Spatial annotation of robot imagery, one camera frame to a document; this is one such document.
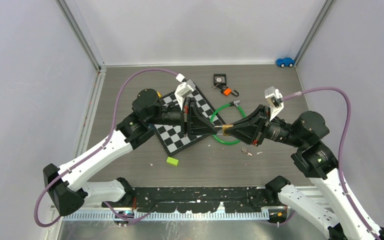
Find aluminium frame rail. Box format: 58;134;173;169
48;178;339;225

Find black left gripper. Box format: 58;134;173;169
148;97;219;138

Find orange black padlock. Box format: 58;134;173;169
220;86;239;97

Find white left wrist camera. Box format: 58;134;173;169
174;73;196;109

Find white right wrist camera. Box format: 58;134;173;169
264;86;284;121

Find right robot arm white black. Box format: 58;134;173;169
223;105;384;240

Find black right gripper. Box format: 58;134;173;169
222;103;303;147

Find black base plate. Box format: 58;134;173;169
108;186;285;214

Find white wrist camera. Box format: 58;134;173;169
174;73;196;109
264;86;284;121

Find black square key tag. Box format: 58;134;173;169
213;73;227;86

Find silver keys on ring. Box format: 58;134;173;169
212;84;224;90

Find blue toy car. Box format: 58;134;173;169
275;57;295;68

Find brass padlock with steel shackle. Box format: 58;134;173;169
214;124;234;136

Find silver cable lock keys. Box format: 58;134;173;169
241;147;252;156

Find green cable lock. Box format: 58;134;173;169
210;100;247;146

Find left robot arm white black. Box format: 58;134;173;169
43;88;218;217

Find black white chessboard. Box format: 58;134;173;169
153;87;216;157

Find lime green block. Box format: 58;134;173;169
166;157;179;166

